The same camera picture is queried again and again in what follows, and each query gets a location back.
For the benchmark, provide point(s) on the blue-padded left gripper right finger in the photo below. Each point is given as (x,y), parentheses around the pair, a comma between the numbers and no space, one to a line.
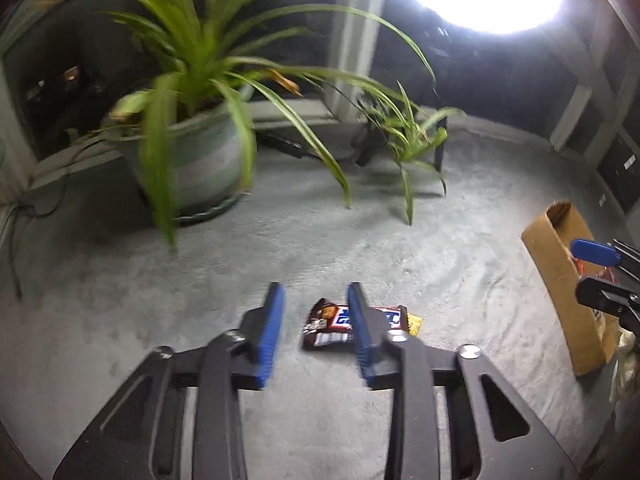
(493,432)

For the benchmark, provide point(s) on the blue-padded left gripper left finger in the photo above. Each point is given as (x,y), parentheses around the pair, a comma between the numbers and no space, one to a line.
(138,433)

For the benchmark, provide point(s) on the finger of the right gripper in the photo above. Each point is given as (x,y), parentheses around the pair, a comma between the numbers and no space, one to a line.
(605,296)
(594,252)

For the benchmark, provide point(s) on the yellow candy wrapper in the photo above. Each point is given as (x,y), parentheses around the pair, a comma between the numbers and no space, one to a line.
(414,324)

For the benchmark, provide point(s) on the Snickers bar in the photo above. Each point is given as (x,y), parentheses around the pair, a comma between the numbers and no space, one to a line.
(328,324)

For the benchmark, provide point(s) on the white knit gloved right hand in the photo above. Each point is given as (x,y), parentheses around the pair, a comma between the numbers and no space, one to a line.
(625,379)

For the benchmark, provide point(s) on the open cardboard box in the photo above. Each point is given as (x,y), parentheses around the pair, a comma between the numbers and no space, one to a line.
(590,336)

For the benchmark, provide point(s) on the small spider plant offshoot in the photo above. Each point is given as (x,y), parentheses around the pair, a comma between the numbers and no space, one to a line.
(383,101)

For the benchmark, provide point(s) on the large potted spider plant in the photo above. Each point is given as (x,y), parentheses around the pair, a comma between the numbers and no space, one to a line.
(209,72)

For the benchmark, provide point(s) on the black ring light tripod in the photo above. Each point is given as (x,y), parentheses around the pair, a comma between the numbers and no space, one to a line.
(407,138)

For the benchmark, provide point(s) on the black inline cable switch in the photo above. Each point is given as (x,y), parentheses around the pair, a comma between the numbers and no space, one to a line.
(281,144)

